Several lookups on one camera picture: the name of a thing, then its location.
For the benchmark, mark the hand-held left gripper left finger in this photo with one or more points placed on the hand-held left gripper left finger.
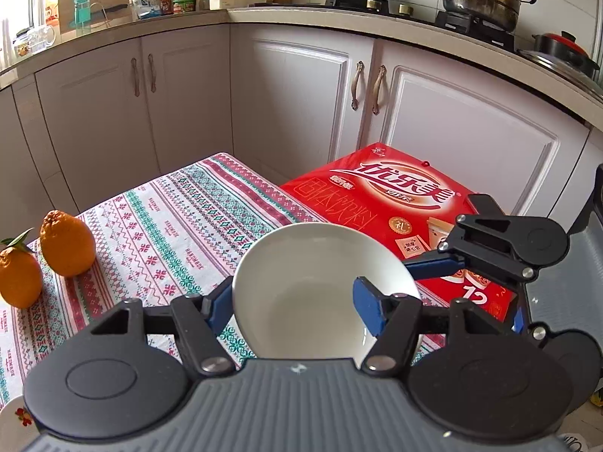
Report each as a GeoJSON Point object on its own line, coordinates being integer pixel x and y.
{"type": "Point", "coordinates": [219, 308]}

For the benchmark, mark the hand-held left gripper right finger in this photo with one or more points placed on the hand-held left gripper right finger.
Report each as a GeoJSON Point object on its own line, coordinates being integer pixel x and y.
{"type": "Point", "coordinates": [370, 308]}

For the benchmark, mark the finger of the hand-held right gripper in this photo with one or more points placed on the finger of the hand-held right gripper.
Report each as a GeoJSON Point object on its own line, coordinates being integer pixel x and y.
{"type": "Point", "coordinates": [438, 263]}
{"type": "Point", "coordinates": [537, 333]}

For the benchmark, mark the white pink-flower bowl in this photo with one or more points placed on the white pink-flower bowl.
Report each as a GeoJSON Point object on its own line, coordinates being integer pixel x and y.
{"type": "Point", "coordinates": [306, 301]}

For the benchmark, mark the large white fruit-print plate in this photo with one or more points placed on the large white fruit-print plate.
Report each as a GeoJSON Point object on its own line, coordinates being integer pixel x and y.
{"type": "Point", "coordinates": [14, 423]}

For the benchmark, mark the red printed carton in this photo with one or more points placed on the red printed carton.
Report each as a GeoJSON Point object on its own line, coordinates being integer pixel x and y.
{"type": "Point", "coordinates": [358, 197]}

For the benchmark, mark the patterned tablecloth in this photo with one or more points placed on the patterned tablecloth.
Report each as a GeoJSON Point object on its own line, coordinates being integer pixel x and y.
{"type": "Point", "coordinates": [155, 226]}

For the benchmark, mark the bumpy orange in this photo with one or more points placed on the bumpy orange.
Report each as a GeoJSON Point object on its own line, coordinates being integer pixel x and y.
{"type": "Point", "coordinates": [66, 245]}

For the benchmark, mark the orange with green leaves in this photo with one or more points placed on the orange with green leaves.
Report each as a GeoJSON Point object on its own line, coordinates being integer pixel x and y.
{"type": "Point", "coordinates": [19, 278]}

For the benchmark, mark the glass pot lid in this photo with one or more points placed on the glass pot lid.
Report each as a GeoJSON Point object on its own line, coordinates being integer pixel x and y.
{"type": "Point", "coordinates": [565, 69]}

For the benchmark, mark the white kitchen cabinets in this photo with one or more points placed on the white kitchen cabinets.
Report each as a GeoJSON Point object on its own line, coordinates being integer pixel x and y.
{"type": "Point", "coordinates": [292, 103]}

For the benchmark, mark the red-lid pot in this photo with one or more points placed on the red-lid pot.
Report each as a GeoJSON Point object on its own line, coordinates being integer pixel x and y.
{"type": "Point", "coordinates": [563, 47]}

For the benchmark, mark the gas stove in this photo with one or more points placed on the gas stove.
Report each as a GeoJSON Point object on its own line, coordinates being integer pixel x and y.
{"type": "Point", "coordinates": [464, 21]}

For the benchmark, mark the kitchen countertop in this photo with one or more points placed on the kitchen countertop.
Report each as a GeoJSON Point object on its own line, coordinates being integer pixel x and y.
{"type": "Point", "coordinates": [264, 14]}

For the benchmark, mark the green package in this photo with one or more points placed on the green package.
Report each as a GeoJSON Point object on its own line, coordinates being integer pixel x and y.
{"type": "Point", "coordinates": [183, 6]}

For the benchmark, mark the white plastic tray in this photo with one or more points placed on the white plastic tray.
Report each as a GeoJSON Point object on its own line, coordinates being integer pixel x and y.
{"type": "Point", "coordinates": [238, 1]}

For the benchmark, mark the clear plastic container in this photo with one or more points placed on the clear plastic container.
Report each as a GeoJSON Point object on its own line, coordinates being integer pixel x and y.
{"type": "Point", "coordinates": [143, 8]}

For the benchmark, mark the kitchen knife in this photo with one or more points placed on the kitchen knife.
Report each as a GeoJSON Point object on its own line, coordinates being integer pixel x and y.
{"type": "Point", "coordinates": [113, 8]}

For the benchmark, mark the glass pitcher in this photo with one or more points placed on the glass pitcher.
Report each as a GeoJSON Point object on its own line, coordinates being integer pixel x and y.
{"type": "Point", "coordinates": [40, 37]}

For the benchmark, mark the teal bottle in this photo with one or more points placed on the teal bottle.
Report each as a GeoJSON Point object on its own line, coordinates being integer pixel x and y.
{"type": "Point", "coordinates": [81, 9]}

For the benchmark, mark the glass jar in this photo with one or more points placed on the glass jar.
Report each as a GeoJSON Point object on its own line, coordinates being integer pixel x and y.
{"type": "Point", "coordinates": [21, 44]}

